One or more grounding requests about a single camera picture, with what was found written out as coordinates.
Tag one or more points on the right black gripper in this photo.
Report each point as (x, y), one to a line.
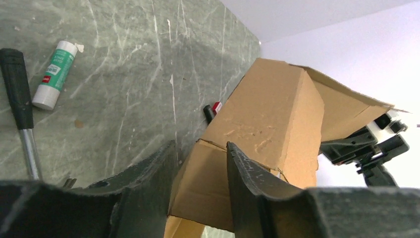
(369, 148)

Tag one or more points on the green white glue stick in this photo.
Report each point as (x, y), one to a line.
(48, 91)

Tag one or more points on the brown cardboard box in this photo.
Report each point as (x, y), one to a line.
(278, 115)

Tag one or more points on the black blue marker pen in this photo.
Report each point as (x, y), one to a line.
(209, 114)

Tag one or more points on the black handled claw hammer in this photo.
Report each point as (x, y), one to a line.
(16, 83)

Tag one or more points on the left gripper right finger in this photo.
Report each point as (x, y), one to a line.
(264, 206)

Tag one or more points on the small red white box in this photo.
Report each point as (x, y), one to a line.
(216, 107)

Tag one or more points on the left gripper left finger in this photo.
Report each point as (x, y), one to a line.
(131, 204)

